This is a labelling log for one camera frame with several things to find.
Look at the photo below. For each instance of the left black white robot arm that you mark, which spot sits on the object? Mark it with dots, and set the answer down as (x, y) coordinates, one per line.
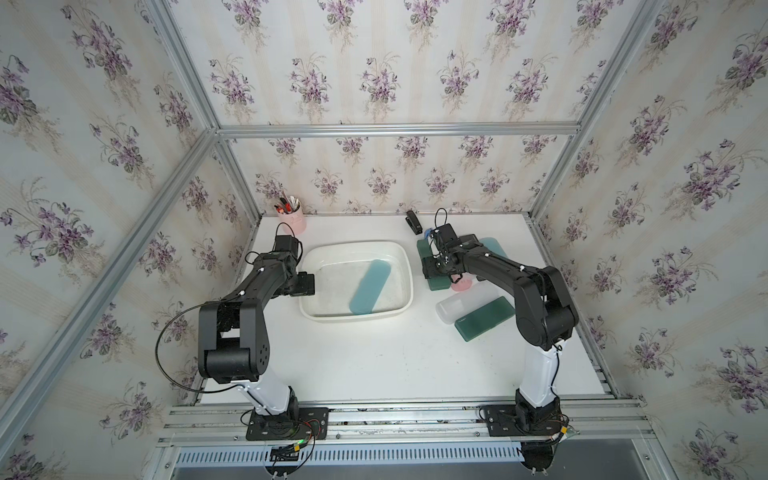
(234, 346)

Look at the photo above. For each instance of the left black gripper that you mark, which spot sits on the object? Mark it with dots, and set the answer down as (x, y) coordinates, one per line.
(304, 284)

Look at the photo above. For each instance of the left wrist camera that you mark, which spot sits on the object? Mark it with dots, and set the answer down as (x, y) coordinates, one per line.
(287, 244)

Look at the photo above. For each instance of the pink pen holder cup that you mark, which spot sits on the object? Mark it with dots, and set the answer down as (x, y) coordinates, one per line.
(293, 223)

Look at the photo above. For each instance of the clear pencil case front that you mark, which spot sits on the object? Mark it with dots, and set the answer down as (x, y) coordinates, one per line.
(465, 302)

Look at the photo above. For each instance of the pink pencil case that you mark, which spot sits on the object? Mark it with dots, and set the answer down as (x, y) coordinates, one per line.
(461, 283)

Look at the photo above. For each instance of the dark green pencil case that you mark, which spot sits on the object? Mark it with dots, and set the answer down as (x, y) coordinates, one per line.
(438, 283)
(484, 318)

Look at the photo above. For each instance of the pens in cup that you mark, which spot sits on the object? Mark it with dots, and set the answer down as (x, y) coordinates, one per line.
(287, 205)

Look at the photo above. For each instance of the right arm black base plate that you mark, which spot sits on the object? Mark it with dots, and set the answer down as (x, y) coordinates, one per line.
(512, 420)

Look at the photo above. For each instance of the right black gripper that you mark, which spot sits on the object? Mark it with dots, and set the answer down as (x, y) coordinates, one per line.
(427, 269)

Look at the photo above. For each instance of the light teal pencil case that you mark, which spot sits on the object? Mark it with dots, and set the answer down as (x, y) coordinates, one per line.
(370, 288)
(494, 246)

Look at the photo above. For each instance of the aluminium front rail frame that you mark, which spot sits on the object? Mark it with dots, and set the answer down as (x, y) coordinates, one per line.
(385, 433)

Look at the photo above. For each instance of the white plastic storage box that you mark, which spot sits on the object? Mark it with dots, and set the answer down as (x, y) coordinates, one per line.
(338, 270)

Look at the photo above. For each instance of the dark green pencil case front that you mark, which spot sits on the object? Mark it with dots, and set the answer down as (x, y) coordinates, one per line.
(484, 318)

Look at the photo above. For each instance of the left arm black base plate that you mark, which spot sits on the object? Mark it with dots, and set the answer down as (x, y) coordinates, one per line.
(288, 423)

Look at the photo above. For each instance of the black stapler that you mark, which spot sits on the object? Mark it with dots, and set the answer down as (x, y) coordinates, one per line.
(414, 223)

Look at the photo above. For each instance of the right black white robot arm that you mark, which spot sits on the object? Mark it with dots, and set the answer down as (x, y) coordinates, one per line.
(545, 314)

